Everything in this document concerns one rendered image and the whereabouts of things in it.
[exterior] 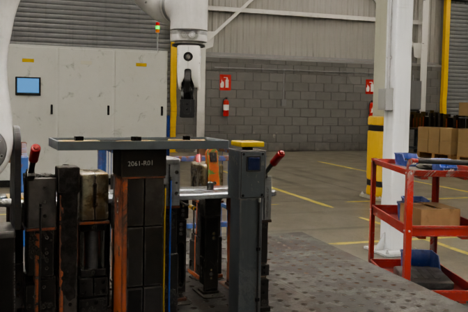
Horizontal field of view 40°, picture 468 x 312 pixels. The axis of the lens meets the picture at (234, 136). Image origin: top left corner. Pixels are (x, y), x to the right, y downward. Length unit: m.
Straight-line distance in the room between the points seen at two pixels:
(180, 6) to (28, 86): 8.14
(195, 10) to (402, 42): 4.26
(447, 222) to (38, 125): 6.84
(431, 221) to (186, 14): 2.59
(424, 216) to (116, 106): 6.62
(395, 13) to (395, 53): 0.33
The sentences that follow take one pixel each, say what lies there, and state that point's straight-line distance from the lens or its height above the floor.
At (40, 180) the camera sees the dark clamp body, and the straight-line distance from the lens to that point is 1.49.
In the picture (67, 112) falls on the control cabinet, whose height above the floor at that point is 1.06.
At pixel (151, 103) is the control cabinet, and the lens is 9.80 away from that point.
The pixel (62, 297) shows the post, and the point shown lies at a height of 0.80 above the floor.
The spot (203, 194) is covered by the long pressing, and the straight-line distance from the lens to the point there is 1.76.
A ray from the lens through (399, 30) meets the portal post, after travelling 5.62.
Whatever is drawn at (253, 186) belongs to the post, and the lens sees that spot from 1.50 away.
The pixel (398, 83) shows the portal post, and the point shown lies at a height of 1.43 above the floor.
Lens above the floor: 1.25
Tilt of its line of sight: 3 degrees down
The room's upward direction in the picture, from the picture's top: 1 degrees clockwise
